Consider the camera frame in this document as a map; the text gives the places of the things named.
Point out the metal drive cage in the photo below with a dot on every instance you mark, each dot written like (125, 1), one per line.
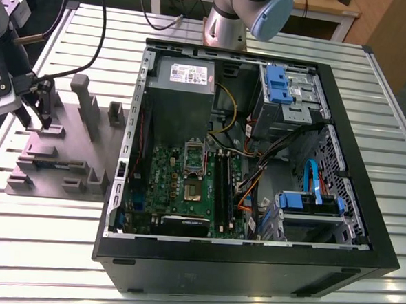
(295, 116)

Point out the black PC case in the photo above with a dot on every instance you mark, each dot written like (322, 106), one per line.
(234, 264)

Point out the grey power supply unit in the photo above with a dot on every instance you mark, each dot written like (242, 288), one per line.
(178, 105)

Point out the RAM stick with white label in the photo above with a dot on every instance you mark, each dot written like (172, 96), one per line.
(50, 165)

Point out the black RAM slot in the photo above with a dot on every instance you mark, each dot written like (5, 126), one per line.
(228, 188)
(218, 187)
(223, 187)

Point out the black graphics card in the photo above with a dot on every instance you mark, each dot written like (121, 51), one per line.
(184, 226)

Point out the white power connector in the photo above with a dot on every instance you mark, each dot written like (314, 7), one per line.
(237, 187)

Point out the wooden cabinet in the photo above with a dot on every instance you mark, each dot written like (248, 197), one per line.
(396, 33)

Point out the CPU socket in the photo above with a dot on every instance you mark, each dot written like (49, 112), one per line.
(193, 191)

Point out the grey parts rack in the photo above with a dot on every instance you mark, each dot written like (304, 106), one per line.
(76, 144)

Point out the green motherboard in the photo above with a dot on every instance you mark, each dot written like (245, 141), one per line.
(159, 190)

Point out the metal disk bay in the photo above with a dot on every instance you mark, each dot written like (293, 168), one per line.
(322, 224)

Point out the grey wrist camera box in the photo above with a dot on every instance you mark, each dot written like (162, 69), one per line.
(15, 9)

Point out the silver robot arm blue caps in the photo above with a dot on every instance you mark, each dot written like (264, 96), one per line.
(228, 26)

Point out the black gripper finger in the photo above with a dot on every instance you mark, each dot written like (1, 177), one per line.
(47, 104)
(23, 118)

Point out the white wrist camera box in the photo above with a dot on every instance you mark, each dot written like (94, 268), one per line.
(1, 91)

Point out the blue disk carrier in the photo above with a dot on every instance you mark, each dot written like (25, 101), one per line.
(296, 202)
(277, 84)

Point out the blue board connector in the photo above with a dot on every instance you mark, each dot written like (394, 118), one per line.
(138, 201)

